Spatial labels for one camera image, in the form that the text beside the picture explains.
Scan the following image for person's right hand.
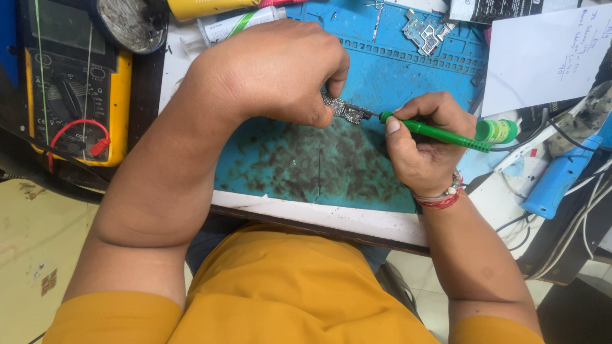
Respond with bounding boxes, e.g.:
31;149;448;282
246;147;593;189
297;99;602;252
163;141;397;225
385;91;478;198

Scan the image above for person's left hand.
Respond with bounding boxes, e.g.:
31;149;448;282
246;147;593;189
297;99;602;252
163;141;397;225
186;18;351;129

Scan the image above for green handled soldering iron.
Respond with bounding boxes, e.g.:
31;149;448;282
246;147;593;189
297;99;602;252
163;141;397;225
364;110;493;154

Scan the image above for small phone circuit board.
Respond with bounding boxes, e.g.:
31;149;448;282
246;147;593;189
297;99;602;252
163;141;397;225
321;92;373;126

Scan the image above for white syringe with green label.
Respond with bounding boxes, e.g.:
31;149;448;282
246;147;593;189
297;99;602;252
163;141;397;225
180;6;288;52

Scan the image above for green flux bottle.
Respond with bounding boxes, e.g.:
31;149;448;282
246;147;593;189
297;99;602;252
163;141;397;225
475;119;519;145

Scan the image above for blue silicone repair mat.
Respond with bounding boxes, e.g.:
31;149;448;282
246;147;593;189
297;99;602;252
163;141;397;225
213;0;508;214

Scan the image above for yellow tube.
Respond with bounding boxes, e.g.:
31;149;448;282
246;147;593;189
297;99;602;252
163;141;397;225
167;0;261;23

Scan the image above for white power strip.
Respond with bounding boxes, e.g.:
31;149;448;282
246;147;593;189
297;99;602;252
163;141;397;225
466;143;555;240

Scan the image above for silver phone motherboard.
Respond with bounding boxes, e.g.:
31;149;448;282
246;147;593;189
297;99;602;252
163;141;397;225
402;8;458;57

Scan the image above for metal tweezers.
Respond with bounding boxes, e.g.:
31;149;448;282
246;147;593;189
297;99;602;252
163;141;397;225
362;0;386;43

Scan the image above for round dirty metal tin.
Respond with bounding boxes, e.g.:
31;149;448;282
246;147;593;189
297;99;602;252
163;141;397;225
88;0;171;54

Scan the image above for white handwritten paper sheet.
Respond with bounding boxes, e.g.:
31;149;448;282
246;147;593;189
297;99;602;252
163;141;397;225
481;4;612;118

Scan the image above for black and white box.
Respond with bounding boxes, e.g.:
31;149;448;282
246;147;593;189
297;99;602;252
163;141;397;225
448;0;546;25

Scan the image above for dirty white tool stand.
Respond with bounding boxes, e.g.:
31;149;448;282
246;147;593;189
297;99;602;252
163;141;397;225
492;81;612;174

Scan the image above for yellow digital multimeter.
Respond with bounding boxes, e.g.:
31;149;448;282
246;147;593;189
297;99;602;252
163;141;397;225
24;0;133;168

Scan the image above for red multimeter probe lead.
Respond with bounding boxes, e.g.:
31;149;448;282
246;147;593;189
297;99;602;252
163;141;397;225
47;119;112;174

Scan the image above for yellow shirt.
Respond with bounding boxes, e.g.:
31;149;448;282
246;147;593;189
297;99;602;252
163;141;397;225
42;222;546;344

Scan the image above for red thread beaded bracelet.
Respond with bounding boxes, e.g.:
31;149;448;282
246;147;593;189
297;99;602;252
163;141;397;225
410;170;465;210

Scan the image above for blue hot air handle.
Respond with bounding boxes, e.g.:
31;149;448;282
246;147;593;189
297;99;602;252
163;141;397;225
520;134;604;220

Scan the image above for bundle of cables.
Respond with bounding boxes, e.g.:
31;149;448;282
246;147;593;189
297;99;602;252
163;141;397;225
495;158;612;280

